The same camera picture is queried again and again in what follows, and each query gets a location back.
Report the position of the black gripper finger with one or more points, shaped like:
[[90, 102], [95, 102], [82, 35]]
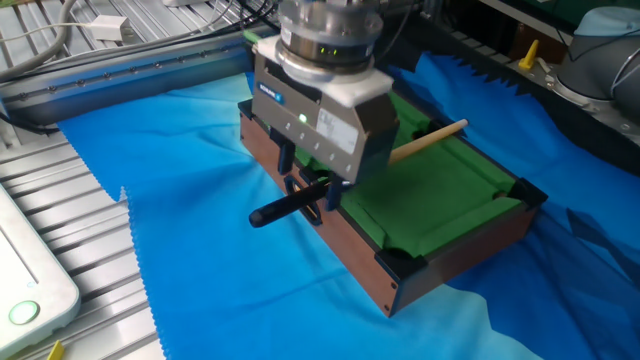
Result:
[[334, 195], [284, 152]]

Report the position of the mini green felt pool table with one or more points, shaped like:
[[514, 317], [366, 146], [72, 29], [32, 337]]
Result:
[[440, 200]]

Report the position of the wooden pool cue black butt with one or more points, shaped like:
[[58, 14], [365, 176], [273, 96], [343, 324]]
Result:
[[290, 205]]

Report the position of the long aluminium table rail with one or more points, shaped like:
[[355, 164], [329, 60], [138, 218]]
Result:
[[125, 75]]

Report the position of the yellow plastic clip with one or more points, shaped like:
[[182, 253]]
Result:
[[528, 57]]

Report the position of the grey Schunk gripper body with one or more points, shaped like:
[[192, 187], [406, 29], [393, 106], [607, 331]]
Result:
[[320, 135]]

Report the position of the small yellow wedge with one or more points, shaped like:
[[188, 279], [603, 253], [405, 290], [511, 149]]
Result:
[[56, 351]]

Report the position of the white power adapter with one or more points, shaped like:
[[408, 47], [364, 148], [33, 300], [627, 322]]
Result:
[[110, 27]]

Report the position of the blue mountain print cloth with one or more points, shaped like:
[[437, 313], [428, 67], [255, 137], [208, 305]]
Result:
[[225, 260]]

